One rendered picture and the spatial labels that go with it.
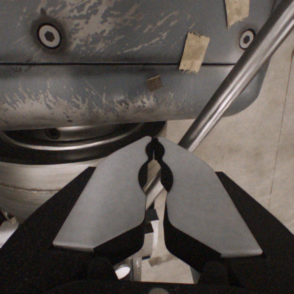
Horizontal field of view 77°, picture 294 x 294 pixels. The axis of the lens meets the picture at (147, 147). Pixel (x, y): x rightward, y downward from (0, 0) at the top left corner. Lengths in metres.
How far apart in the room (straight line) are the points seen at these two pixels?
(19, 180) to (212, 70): 0.23
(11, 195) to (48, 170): 0.08
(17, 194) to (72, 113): 0.14
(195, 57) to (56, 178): 0.19
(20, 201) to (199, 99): 0.24
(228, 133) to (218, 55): 1.83
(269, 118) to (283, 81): 0.35
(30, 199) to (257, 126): 2.08
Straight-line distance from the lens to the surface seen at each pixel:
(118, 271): 0.21
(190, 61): 0.17
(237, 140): 2.11
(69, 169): 0.22
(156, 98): 0.17
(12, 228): 0.54
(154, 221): 0.84
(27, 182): 0.25
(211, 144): 1.96
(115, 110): 0.18
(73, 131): 0.25
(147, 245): 0.89
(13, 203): 0.30
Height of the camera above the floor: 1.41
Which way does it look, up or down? 57 degrees down
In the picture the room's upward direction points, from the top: 157 degrees clockwise
